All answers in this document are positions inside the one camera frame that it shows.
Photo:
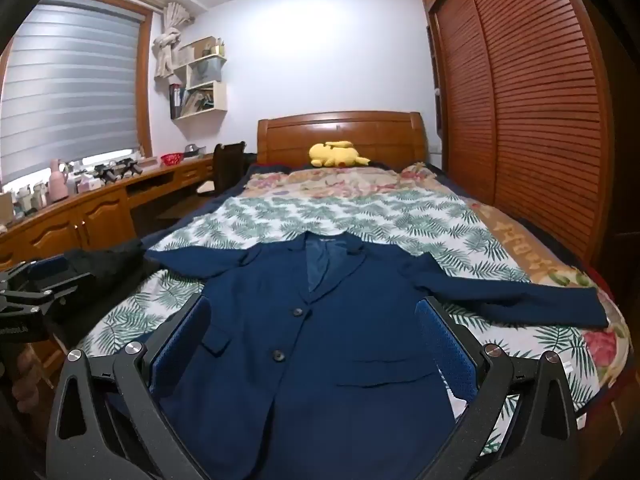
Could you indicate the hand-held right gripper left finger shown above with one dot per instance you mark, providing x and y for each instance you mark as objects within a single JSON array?
[{"x": 180, "y": 345}]

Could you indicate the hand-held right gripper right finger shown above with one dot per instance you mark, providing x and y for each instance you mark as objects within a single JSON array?
[{"x": 445, "y": 350}]

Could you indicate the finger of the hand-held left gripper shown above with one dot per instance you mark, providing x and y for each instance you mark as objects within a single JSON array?
[
  {"x": 50, "y": 300},
  {"x": 50, "y": 266}
]

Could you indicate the navy blue blazer jacket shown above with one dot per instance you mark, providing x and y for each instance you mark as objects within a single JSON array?
[{"x": 300, "y": 360}]

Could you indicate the person's left hand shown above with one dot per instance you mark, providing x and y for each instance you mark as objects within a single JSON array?
[{"x": 27, "y": 380}]

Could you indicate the dark cloth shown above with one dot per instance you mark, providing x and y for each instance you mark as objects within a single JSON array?
[{"x": 105, "y": 265}]

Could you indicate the wooden desk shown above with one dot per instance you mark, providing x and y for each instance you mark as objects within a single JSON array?
[{"x": 100, "y": 210}]

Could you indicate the pink vase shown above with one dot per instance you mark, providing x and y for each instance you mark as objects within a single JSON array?
[{"x": 57, "y": 182}]

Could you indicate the black desk gadget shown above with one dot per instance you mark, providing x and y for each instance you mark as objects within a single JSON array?
[
  {"x": 106, "y": 172},
  {"x": 128, "y": 167}
]

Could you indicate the leaf print blanket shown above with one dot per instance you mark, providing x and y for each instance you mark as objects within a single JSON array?
[{"x": 400, "y": 220}]

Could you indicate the red bowl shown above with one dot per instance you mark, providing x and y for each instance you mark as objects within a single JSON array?
[{"x": 172, "y": 160}]

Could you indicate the grey window blind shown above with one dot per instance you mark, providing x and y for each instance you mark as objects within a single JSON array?
[{"x": 65, "y": 85}]

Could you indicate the grey pot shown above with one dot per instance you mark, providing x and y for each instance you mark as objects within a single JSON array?
[{"x": 193, "y": 150}]

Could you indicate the dark desk chair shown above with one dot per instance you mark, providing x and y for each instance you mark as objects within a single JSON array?
[{"x": 227, "y": 165}]

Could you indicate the floral quilt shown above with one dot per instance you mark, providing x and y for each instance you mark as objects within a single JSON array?
[{"x": 350, "y": 180}]

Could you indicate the yellow plush toy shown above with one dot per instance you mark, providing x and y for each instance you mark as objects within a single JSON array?
[{"x": 335, "y": 155}]

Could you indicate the wooden headboard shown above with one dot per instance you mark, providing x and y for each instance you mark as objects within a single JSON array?
[{"x": 340, "y": 130}]

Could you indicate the tied beige curtain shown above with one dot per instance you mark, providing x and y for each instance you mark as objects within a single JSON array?
[{"x": 167, "y": 45}]

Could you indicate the wooden louvered wardrobe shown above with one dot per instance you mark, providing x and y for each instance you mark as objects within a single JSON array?
[{"x": 525, "y": 110}]

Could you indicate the wooden window frame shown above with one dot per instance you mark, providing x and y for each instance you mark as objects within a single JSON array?
[{"x": 145, "y": 85}]

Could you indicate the white wall shelf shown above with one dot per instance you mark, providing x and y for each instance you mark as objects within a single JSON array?
[{"x": 200, "y": 100}]

